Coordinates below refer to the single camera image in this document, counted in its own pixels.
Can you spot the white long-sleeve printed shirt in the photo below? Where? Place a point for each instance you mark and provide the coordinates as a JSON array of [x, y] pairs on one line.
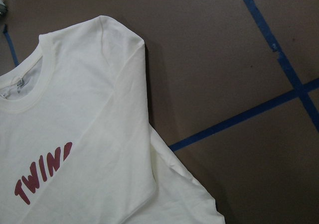
[[76, 145]]

